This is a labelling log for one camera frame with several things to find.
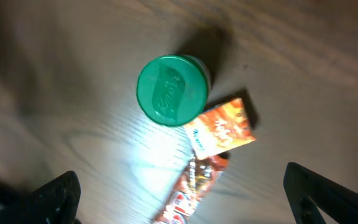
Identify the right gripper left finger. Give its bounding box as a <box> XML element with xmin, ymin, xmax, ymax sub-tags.
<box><xmin>0</xmin><ymin>170</ymin><xmax>81</xmax><ymax>224</ymax></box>

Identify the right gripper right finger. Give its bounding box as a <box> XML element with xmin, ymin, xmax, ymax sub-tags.
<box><xmin>283</xmin><ymin>162</ymin><xmax>358</xmax><ymax>224</ymax></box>

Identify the orange tissue pack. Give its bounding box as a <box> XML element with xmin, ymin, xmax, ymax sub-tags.
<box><xmin>184</xmin><ymin>98</ymin><xmax>256</xmax><ymax>159</ymax></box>

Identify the red Top chocolate bar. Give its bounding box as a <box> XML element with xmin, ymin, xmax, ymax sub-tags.
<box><xmin>151</xmin><ymin>155</ymin><xmax>228</xmax><ymax>224</ymax></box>

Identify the green lid white jar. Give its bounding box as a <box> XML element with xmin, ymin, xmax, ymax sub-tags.
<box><xmin>136</xmin><ymin>54</ymin><xmax>211</xmax><ymax>127</ymax></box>

